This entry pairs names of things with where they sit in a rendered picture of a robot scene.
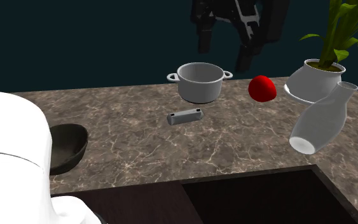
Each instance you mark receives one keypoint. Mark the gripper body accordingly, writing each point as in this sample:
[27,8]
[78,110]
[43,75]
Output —
[268,15]

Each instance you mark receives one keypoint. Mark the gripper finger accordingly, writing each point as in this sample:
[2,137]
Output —
[248,54]
[205,38]

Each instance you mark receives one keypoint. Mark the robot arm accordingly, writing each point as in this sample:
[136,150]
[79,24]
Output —
[11,139]

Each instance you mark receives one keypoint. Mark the red round fruit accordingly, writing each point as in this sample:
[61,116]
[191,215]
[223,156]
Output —
[261,89]

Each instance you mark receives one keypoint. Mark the green plant in white pot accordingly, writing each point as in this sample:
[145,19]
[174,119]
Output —
[312,82]

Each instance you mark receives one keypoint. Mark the grey bar-shaped device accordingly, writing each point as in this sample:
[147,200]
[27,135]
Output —
[185,117]

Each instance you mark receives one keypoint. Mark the white vase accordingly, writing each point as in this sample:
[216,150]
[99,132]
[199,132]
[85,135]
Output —
[321,121]

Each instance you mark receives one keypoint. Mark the black bowl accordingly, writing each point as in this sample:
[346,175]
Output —
[67,149]

